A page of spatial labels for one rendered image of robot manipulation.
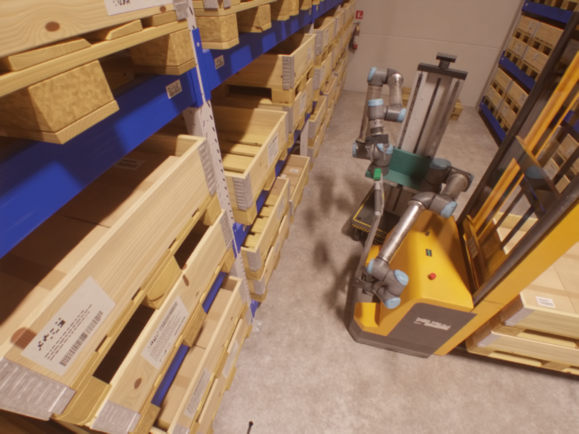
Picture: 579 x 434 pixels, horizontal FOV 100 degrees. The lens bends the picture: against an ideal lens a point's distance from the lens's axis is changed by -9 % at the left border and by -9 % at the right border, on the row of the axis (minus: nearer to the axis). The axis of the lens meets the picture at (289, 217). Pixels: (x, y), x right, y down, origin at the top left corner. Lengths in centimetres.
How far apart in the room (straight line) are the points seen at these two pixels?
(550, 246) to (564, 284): 80
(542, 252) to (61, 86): 175
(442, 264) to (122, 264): 176
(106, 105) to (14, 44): 17
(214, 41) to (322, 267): 225
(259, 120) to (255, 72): 32
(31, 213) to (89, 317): 25
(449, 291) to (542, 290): 62
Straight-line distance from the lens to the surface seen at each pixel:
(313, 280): 271
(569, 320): 212
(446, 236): 217
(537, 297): 218
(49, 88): 59
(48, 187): 67
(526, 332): 228
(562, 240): 161
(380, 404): 242
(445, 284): 189
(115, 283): 76
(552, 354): 251
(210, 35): 110
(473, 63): 731
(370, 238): 193
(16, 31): 57
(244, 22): 140
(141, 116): 82
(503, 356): 254
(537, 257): 166
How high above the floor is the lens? 230
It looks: 45 degrees down
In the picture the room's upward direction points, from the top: straight up
